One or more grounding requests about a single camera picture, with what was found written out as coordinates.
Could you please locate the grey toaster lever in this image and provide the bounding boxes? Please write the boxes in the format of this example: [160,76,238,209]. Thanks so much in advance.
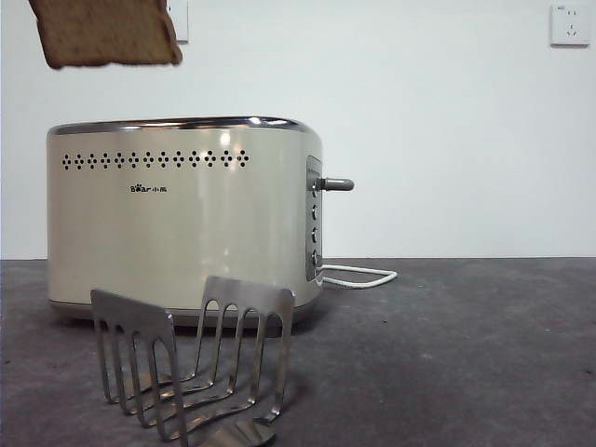
[310,175,356,193]

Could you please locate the cream chrome two-slot toaster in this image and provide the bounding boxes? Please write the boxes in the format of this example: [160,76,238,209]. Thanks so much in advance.
[45,114,326,330]

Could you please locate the brown-crusted bread slice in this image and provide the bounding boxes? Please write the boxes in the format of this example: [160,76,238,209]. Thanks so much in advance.
[27,0,184,71]

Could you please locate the stainless steel toast rack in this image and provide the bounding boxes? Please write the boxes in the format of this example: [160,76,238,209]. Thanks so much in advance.
[89,275,297,447]

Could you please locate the white toaster power cable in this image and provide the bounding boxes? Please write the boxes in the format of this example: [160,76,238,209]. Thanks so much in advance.
[319,264,400,291]

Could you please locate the white wall socket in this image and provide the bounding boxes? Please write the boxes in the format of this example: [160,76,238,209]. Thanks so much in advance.
[549,4,591,47]
[166,0,191,46]

